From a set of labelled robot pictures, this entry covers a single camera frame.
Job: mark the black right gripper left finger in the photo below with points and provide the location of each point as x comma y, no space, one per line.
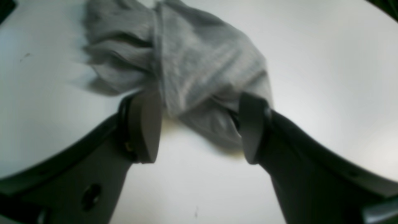
82,184

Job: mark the grey printed T-shirt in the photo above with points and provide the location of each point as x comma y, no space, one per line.
201,63

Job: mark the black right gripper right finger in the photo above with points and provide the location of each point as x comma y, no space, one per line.
313,185

